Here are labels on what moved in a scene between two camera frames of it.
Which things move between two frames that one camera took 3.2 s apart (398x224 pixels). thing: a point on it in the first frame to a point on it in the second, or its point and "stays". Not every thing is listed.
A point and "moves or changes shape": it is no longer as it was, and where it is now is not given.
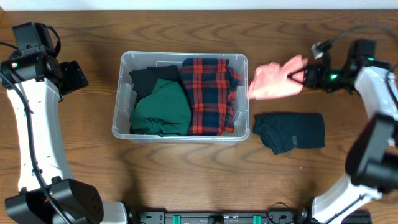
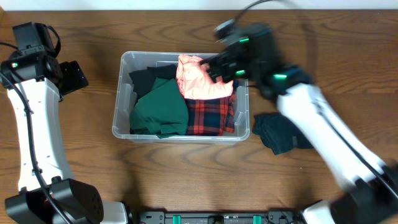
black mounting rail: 254,217 stays
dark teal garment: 285,131 stays
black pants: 144,80 stays
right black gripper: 313,76 to 227,59
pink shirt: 272,79 moves or changes shape
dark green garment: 166,111 stays
